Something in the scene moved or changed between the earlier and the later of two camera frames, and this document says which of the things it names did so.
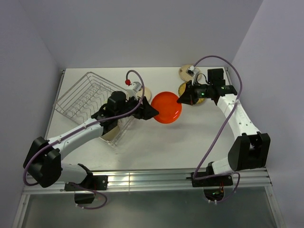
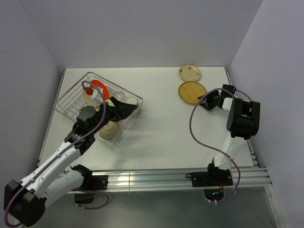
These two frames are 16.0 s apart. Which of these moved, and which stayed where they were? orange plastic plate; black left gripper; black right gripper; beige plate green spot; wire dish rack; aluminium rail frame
Moved: beige plate green spot; orange plastic plate; black right gripper; black left gripper
Stayed: wire dish rack; aluminium rail frame
